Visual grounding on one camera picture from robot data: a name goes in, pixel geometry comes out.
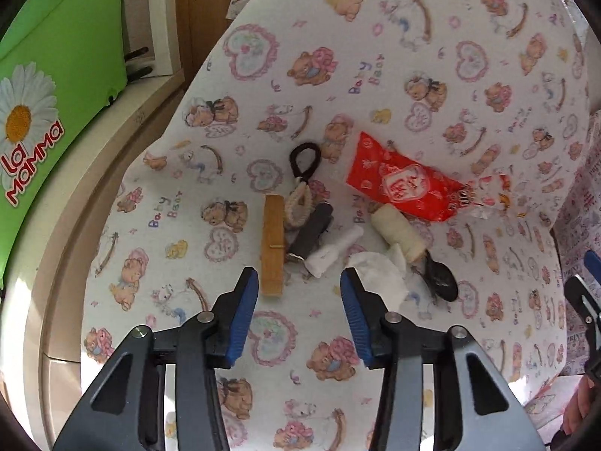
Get black hair tie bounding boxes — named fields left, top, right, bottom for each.
left=288, top=142, right=323, bottom=180

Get person's right hand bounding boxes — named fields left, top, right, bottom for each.
left=561, top=376, right=599, bottom=435

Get wooden panel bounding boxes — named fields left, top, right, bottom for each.
left=174, top=0, right=249, bottom=90

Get green plastic storage box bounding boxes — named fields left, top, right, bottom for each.
left=0, top=0, right=128, bottom=287

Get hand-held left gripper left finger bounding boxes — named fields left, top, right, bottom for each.
left=54, top=267, right=260, bottom=451

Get red snack wrapper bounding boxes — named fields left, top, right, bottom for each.
left=346, top=130, right=512, bottom=222

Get dark grey cylinder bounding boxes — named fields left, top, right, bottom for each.
left=286, top=202, right=335, bottom=264

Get bear print blanket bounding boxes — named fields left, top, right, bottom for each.
left=80, top=0, right=592, bottom=451

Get cream braided cord loop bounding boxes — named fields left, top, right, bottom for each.
left=285, top=176, right=313, bottom=231

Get pink print cloth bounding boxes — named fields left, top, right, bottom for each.
left=521, top=110, right=601, bottom=433

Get white paper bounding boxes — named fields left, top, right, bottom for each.
left=306, top=225, right=366, bottom=279

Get cream ledge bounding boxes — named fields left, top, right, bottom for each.
left=38, top=68, right=189, bottom=451

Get cream bandage roll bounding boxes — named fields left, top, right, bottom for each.
left=371, top=203, right=427, bottom=261

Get white tissue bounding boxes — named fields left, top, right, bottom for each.
left=347, top=244, right=408, bottom=313

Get black metal prongs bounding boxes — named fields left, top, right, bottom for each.
left=123, top=46, right=154, bottom=80

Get black plastic spoon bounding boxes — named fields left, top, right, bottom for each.
left=413, top=249, right=459, bottom=302

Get wooden clothespin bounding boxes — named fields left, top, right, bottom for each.
left=260, top=194, right=288, bottom=299

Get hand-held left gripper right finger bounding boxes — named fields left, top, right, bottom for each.
left=340, top=267, right=545, bottom=451

